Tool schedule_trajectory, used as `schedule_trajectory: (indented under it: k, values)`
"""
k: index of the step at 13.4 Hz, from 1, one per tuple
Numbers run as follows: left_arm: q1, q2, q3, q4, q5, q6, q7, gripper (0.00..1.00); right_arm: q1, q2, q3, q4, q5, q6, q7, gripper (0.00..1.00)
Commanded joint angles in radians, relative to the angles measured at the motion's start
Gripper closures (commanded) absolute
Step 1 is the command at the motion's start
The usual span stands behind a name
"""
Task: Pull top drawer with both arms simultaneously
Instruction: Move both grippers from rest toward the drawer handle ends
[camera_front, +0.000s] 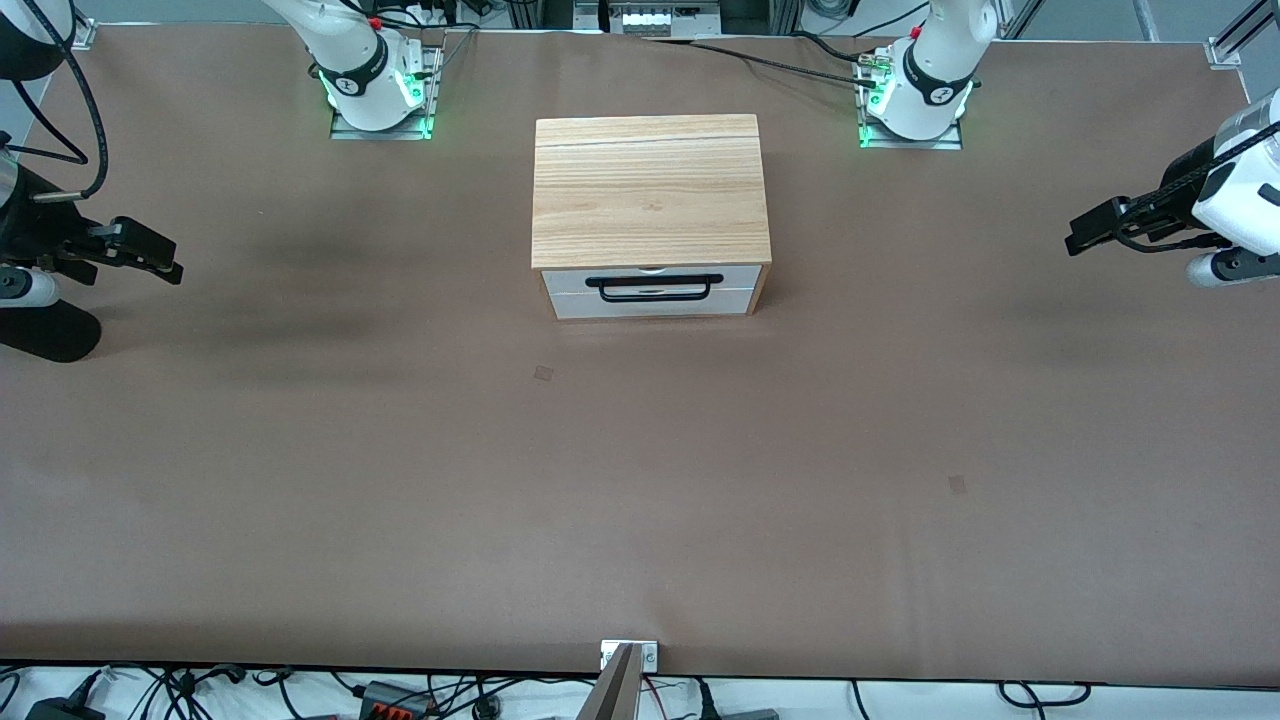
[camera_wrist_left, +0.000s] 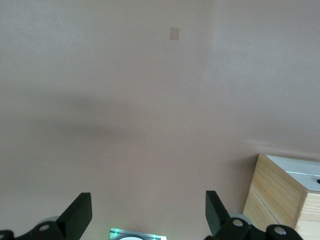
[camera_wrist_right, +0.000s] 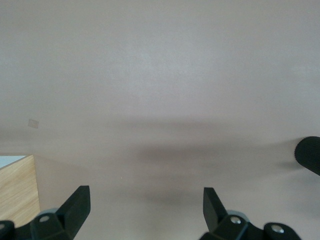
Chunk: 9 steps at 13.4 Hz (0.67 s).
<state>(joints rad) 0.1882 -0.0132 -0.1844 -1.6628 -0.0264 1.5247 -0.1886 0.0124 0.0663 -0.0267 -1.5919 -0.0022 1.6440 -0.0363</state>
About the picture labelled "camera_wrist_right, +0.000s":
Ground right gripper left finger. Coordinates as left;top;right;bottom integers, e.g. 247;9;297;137
0;185;91;240

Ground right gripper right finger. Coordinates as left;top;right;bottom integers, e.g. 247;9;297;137
198;186;301;240

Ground black ribbed cylinder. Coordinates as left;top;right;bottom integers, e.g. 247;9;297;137
294;136;320;176

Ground brown table cover sheet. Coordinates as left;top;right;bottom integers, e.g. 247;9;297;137
0;0;320;240

